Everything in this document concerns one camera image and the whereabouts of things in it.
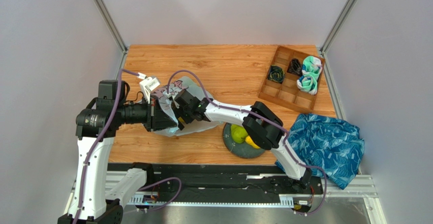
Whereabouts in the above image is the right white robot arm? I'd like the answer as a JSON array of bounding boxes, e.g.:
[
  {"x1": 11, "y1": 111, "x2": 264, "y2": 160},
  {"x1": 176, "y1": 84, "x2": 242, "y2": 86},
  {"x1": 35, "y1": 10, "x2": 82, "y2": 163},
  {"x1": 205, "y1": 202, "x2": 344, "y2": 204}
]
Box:
[{"x1": 171, "y1": 89, "x2": 312, "y2": 189}]

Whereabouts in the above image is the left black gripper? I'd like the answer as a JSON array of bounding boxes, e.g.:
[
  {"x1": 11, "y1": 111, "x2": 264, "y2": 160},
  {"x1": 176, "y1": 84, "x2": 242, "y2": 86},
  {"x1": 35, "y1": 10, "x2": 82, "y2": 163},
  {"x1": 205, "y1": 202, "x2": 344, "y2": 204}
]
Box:
[{"x1": 116, "y1": 94, "x2": 177, "y2": 132}]

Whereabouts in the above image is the dark rolled sock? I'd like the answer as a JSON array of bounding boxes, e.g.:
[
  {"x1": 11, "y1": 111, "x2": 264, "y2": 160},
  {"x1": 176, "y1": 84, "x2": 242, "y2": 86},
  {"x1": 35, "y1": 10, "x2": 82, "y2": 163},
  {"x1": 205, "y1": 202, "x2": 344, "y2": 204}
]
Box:
[{"x1": 267, "y1": 65, "x2": 285, "y2": 84}]

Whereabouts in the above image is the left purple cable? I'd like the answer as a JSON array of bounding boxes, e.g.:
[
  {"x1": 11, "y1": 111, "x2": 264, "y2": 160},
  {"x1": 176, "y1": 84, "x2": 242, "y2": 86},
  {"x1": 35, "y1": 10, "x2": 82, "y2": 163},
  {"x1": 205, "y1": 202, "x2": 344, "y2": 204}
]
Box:
[{"x1": 70, "y1": 69, "x2": 182, "y2": 224}]

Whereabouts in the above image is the blue patterned cloth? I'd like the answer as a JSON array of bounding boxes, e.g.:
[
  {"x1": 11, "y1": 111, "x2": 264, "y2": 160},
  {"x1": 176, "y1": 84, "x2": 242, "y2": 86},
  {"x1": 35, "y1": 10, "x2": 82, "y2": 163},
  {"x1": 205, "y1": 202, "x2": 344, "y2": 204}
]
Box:
[{"x1": 271, "y1": 113, "x2": 365, "y2": 189}]

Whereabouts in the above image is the yellow fake pear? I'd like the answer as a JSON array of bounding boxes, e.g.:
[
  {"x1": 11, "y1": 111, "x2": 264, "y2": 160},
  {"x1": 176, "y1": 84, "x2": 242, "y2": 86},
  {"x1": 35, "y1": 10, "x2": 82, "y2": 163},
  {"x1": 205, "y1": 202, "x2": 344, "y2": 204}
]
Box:
[{"x1": 245, "y1": 136, "x2": 261, "y2": 149}]

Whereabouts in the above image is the green fake pear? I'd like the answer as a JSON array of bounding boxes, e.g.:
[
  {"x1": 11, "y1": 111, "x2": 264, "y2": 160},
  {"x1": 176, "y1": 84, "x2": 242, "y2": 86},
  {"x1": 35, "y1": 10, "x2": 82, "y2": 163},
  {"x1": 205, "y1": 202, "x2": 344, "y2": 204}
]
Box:
[{"x1": 230, "y1": 124, "x2": 248, "y2": 144}]

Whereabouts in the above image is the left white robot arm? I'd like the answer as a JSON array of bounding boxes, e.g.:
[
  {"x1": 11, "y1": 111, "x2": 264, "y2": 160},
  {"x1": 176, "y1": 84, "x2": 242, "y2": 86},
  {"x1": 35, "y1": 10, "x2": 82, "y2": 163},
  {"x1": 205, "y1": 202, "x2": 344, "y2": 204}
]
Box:
[{"x1": 58, "y1": 77, "x2": 176, "y2": 223}]

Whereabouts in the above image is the black rolled sock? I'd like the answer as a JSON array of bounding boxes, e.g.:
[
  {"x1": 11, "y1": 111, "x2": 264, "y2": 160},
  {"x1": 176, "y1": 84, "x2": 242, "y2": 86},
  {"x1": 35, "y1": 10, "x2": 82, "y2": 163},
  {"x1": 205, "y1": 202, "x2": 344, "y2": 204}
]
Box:
[{"x1": 287, "y1": 58, "x2": 302, "y2": 77}]

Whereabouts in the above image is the teal white rolled sock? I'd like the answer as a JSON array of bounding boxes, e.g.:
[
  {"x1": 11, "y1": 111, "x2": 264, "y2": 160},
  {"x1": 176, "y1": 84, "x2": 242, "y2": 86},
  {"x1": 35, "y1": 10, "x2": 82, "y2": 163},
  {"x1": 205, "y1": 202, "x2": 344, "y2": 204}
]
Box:
[{"x1": 301, "y1": 56, "x2": 323, "y2": 80}]

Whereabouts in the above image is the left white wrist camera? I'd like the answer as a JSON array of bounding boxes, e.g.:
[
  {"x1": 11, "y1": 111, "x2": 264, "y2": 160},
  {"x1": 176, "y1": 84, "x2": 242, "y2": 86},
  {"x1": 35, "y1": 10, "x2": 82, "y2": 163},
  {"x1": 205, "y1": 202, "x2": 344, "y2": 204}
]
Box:
[{"x1": 137, "y1": 73, "x2": 161, "y2": 104}]

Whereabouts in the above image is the dark blue ceramic plate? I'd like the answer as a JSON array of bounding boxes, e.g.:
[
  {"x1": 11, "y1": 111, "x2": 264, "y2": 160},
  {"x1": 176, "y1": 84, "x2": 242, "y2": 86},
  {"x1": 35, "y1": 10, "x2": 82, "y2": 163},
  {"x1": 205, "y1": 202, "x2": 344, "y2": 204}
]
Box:
[{"x1": 222, "y1": 123, "x2": 265, "y2": 159}]

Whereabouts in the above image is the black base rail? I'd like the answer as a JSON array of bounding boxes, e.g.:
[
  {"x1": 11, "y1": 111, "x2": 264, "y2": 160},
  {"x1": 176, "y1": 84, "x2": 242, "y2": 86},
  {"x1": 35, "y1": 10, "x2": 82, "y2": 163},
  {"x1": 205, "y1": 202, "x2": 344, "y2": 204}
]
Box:
[{"x1": 101, "y1": 163, "x2": 324, "y2": 204}]

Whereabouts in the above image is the wooden compartment tray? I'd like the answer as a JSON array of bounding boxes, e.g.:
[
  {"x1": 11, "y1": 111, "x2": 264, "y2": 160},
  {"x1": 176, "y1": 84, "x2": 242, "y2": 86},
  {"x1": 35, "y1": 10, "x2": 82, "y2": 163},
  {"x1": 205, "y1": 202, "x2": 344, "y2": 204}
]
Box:
[{"x1": 259, "y1": 46, "x2": 325, "y2": 113}]

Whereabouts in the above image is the light blue plastic bag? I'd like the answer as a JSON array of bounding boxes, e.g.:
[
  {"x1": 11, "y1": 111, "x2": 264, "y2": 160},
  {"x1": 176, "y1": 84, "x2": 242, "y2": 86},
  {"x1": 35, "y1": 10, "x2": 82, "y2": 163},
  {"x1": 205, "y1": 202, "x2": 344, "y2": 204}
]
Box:
[{"x1": 150, "y1": 76, "x2": 224, "y2": 137}]

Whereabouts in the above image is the purple cable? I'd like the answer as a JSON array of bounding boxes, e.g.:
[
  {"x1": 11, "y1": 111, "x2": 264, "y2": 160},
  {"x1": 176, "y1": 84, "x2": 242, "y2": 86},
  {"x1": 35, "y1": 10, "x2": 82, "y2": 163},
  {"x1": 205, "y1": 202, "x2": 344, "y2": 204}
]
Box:
[
  {"x1": 167, "y1": 69, "x2": 328, "y2": 216},
  {"x1": 70, "y1": 69, "x2": 182, "y2": 224}
]

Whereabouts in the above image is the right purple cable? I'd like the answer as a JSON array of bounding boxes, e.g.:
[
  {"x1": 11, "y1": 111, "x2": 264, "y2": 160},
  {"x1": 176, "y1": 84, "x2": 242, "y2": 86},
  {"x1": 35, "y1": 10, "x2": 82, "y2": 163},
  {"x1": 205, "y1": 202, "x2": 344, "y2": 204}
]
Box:
[{"x1": 167, "y1": 69, "x2": 328, "y2": 216}]

